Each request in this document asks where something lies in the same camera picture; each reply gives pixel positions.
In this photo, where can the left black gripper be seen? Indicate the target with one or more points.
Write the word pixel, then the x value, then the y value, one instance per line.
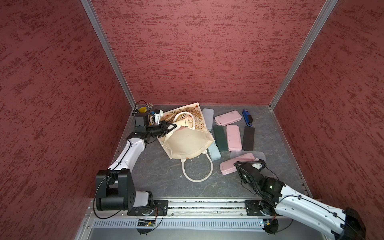
pixel 163 124

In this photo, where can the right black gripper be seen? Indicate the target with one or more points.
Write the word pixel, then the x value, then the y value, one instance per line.
pixel 238 169

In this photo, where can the clear plastic pencil case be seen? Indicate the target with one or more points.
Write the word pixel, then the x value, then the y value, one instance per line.
pixel 247 156

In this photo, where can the dark grey pencil case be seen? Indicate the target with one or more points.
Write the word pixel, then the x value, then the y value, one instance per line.
pixel 248 139

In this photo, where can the cream floral canvas tote bag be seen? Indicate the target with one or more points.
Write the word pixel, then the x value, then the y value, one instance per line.
pixel 189 139

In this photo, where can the light blue pencil case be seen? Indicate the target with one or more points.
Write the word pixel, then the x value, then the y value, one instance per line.
pixel 214 152

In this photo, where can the light grey pencil case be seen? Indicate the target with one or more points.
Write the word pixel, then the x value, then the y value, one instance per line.
pixel 208 115

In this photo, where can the green pencil case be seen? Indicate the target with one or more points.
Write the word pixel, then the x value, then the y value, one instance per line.
pixel 220 138

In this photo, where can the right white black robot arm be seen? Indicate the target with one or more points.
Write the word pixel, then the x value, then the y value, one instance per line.
pixel 279 199

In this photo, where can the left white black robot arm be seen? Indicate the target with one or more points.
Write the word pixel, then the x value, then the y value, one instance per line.
pixel 115 189

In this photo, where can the yellow cup with pens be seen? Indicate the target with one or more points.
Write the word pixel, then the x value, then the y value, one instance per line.
pixel 145 109

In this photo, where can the blue stapler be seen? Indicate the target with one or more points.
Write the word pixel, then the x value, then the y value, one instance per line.
pixel 247 117

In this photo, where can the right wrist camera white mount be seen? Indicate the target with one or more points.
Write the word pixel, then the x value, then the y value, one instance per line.
pixel 257 166

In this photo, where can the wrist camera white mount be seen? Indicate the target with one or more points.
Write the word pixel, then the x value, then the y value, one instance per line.
pixel 257 166
pixel 157 115

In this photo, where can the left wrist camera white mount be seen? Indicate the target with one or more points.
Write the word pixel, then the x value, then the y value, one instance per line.
pixel 157 115

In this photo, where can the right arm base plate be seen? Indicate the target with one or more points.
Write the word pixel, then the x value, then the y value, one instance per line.
pixel 259 208

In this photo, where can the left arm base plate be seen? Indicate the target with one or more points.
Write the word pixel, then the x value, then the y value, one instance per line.
pixel 157 208

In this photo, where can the aluminium front rail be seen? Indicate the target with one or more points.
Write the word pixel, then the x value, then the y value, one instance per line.
pixel 188 208

